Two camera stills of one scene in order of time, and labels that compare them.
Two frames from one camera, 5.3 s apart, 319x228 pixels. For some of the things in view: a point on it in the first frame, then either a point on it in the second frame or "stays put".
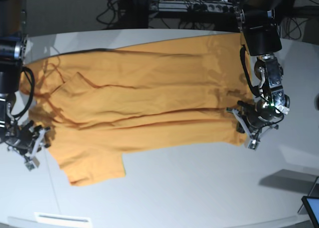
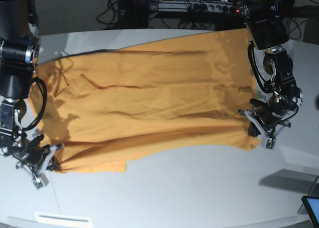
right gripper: (22, 138) to (33, 153)
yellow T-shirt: (94, 106) stays put
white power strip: (219, 7) stays put
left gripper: (263, 113) to (271, 114)
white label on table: (49, 218) stays put
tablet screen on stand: (311, 203) stays put
